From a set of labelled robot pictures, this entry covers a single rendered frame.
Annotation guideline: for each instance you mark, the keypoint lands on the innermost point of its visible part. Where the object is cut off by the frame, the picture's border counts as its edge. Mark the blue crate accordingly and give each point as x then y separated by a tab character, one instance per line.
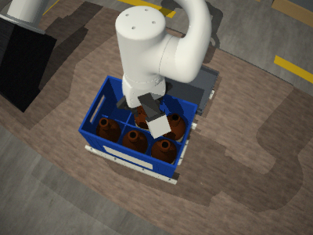
108	109

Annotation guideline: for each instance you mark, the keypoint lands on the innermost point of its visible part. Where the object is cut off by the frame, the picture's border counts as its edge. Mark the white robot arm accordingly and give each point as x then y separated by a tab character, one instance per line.
145	47

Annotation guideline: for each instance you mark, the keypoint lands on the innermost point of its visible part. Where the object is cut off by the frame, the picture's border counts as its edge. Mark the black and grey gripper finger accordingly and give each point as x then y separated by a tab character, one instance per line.
122	104
168	87

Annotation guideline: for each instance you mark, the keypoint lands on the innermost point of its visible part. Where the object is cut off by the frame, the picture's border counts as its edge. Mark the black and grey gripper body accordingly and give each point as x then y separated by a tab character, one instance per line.
132	93

